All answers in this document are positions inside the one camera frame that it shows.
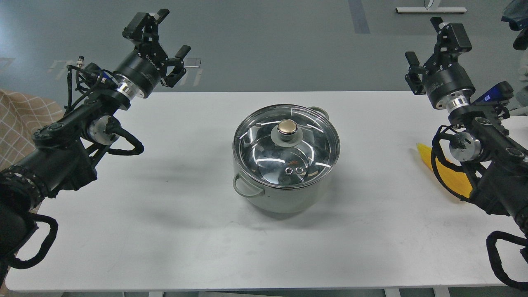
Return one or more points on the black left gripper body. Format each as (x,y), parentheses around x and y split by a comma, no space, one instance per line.
(144,69)

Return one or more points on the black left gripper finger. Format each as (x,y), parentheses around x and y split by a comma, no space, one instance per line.
(142,31)
(177,63)

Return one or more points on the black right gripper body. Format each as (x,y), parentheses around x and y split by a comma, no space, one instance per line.
(440,85)

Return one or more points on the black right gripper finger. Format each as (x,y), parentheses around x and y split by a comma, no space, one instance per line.
(452,41)
(416,73)

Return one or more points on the yellow corn cob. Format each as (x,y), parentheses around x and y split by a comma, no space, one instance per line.
(457,182)

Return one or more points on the glass pot lid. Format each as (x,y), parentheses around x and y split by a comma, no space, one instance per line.
(286,146)

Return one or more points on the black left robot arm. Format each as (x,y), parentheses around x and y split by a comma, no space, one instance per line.
(67,151)

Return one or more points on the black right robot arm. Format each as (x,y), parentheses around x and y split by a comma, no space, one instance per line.
(473,157)

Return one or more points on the green steel cooking pot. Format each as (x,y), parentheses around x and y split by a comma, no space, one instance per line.
(279,201)

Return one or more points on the white stand base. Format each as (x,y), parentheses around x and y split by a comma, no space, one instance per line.
(431,7)

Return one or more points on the dark object at right edge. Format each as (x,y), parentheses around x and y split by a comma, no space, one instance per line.
(516,15)

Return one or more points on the beige checkered cloth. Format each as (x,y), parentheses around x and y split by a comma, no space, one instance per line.
(20,116)

